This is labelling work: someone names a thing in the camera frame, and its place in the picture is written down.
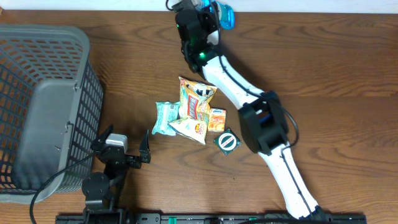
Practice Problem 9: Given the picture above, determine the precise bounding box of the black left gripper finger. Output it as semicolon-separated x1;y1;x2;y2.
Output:
93;124;113;146
139;129;151;162

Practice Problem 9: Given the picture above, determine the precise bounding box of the blue mouthwash bottle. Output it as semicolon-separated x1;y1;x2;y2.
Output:
198;0;235;30

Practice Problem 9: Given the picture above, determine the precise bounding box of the teal wet wipes pack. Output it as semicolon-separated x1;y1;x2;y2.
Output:
152;101;180;136

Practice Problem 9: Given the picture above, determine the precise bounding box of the orange yellow snack bag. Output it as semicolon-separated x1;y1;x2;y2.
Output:
169;77;217;145

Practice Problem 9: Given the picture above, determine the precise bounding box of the orange white Kleenex tissue pack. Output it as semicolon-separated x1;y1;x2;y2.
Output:
208;108;226;133

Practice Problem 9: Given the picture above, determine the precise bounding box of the green round-label box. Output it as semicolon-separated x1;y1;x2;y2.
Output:
213;128;241;156

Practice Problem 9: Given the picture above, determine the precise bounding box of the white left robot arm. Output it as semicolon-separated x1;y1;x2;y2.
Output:
81;125;151;224

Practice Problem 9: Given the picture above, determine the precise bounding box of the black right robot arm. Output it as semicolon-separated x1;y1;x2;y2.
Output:
168;0;328;223

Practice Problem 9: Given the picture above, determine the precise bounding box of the white barcode scanner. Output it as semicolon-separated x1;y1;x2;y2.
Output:
207;30;219;45

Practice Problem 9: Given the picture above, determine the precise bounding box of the grey plastic mesh basket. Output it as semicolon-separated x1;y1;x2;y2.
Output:
1;24;103;204

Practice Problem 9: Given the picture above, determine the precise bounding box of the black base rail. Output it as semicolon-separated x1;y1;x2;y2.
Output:
55;213;367;224

